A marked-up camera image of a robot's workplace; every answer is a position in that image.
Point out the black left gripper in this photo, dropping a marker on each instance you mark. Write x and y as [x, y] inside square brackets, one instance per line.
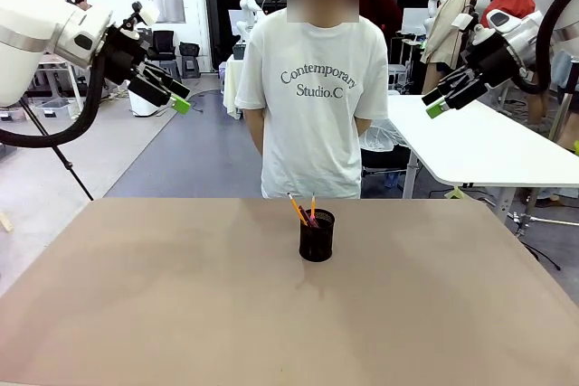
[124, 58]

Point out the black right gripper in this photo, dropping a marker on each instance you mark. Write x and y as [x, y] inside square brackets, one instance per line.
[495, 60]

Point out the yellow pencil with eraser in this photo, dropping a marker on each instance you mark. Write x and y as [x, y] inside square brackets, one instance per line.
[296, 207]
[313, 207]

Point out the dark red pen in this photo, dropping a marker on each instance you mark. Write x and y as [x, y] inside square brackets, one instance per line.
[304, 214]

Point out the small white background robot arm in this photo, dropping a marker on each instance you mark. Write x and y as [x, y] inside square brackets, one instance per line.
[251, 15]

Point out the person's right forearm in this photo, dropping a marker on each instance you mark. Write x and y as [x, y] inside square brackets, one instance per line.
[255, 133]

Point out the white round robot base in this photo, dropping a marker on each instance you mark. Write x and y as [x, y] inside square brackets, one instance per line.
[142, 103]

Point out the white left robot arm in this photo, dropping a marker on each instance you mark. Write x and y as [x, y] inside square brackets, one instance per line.
[36, 33]

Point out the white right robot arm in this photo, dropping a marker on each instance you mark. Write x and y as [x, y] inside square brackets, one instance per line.
[556, 2]

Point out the person's left forearm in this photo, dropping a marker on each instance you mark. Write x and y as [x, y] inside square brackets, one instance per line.
[363, 126]

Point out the black mesh pen holder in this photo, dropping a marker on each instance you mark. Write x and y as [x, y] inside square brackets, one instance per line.
[316, 243]

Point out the grey plastic stool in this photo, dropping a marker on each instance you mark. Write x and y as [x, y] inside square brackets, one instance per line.
[171, 70]

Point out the black bag on stool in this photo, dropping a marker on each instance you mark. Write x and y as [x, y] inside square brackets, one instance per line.
[190, 58]

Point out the black office chair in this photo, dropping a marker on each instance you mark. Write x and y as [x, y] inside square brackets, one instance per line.
[163, 44]

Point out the white work table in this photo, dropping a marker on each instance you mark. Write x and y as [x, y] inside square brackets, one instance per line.
[479, 146]

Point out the mannequin in beige coat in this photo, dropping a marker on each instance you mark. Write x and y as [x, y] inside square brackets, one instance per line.
[445, 29]

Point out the cream hanging cloth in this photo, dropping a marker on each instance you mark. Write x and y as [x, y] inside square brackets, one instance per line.
[231, 87]

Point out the clear plastic wrapped chair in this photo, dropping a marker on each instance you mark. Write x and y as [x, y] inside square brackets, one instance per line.
[384, 137]

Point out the clear plastic storage box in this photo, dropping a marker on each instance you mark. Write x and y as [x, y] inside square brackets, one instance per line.
[54, 108]

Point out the black tripod stand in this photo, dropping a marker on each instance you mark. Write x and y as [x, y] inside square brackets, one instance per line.
[59, 153]

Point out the person in white T-shirt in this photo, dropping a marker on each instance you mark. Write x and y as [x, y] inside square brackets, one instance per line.
[316, 110]

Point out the silver light stand legs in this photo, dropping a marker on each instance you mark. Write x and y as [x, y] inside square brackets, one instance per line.
[538, 221]

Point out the wooden block on floor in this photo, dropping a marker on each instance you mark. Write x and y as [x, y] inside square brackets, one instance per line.
[5, 221]

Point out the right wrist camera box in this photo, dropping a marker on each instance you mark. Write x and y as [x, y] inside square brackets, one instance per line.
[466, 23]

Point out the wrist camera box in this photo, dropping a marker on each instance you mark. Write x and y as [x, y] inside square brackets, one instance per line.
[147, 13]
[466, 23]

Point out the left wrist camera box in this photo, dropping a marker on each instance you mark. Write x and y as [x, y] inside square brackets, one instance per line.
[147, 13]

